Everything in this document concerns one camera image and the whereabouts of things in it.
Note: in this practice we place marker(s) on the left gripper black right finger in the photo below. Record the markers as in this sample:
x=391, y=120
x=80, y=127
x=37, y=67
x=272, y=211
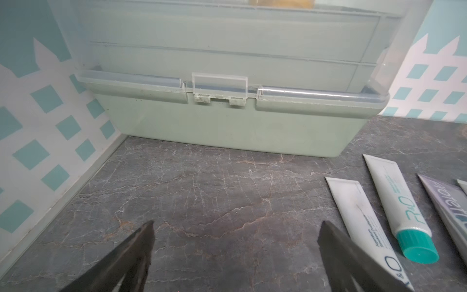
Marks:
x=348, y=267

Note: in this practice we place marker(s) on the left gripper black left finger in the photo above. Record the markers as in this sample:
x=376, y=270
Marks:
x=126, y=265

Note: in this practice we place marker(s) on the dark cap toothpaste tube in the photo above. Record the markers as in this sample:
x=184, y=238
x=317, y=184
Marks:
x=363, y=226

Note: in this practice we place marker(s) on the teal cap toothpaste tube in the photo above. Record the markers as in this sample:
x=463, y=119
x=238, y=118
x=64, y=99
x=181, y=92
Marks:
x=404, y=216

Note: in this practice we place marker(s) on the silver foil toothpaste tube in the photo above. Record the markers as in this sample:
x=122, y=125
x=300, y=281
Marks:
x=450, y=202

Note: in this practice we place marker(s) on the green plastic storage box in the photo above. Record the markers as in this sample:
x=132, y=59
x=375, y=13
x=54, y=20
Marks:
x=289, y=77

